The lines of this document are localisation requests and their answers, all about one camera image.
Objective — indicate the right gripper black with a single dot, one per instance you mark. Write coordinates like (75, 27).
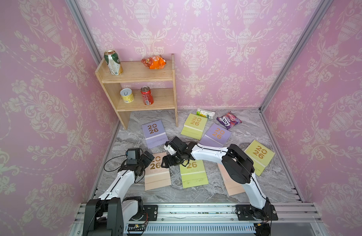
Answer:
(165, 159)

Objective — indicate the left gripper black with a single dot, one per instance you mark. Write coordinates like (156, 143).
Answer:
(147, 160)

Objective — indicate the pink calendar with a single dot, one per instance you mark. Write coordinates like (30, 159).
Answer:
(156, 176)
(232, 187)

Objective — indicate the purple calendar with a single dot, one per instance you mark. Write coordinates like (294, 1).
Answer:
(216, 136)
(154, 134)

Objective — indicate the green calendar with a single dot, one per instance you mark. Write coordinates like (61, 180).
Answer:
(194, 126)
(261, 156)
(193, 173)

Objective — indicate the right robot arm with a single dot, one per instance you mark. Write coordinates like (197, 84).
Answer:
(236, 162)

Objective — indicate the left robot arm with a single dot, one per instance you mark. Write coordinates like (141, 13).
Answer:
(109, 214)

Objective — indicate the green calendar back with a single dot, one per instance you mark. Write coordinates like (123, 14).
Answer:
(194, 126)

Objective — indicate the green juice carton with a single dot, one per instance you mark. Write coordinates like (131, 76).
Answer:
(205, 113)

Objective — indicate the red soda can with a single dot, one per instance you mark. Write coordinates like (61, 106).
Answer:
(147, 95)

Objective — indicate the yellow tin can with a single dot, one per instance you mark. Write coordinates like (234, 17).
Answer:
(127, 95)

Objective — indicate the wooden two-tier shelf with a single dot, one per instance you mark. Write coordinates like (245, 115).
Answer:
(136, 72)

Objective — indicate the black electronics box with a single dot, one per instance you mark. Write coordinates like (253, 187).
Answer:
(136, 228)

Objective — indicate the purple snack bag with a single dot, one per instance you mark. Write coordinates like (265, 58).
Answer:
(229, 120)

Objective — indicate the orange snack bag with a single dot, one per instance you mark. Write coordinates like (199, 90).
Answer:
(154, 62)

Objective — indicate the green and white can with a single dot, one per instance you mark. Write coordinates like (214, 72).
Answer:
(113, 62)

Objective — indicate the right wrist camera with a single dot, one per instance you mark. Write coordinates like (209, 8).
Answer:
(169, 149)

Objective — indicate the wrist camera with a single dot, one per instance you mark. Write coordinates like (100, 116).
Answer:
(133, 155)
(169, 149)

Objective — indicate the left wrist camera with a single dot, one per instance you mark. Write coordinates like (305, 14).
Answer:
(133, 155)

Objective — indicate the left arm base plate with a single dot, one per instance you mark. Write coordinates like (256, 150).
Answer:
(146, 213)

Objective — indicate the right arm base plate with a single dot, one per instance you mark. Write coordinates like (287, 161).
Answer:
(249, 213)

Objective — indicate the aluminium mounting rail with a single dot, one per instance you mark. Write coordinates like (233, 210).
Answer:
(294, 219)

